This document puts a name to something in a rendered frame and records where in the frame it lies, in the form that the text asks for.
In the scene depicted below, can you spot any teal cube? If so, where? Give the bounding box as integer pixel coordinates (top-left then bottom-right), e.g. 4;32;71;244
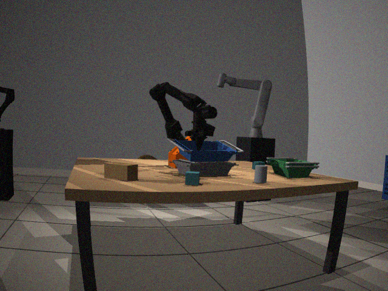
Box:
252;161;265;170
185;172;199;185

